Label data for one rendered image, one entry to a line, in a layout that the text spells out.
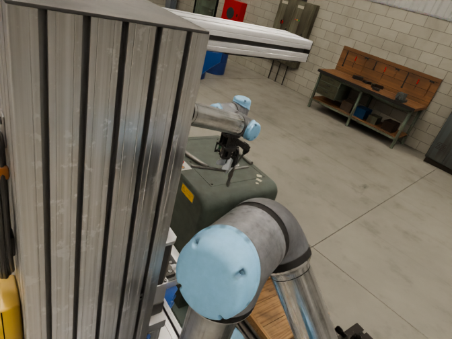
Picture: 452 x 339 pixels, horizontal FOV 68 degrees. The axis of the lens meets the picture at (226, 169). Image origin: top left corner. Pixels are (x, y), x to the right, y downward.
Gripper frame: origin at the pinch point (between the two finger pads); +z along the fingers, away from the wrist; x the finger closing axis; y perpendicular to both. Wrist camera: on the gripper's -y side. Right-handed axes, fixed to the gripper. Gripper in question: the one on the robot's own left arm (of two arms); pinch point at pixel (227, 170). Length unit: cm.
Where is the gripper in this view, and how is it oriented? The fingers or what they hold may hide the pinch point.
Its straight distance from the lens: 155.4
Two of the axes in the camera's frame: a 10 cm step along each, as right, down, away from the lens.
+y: -7.9, 1.2, -6.0
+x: 5.6, 5.3, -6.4
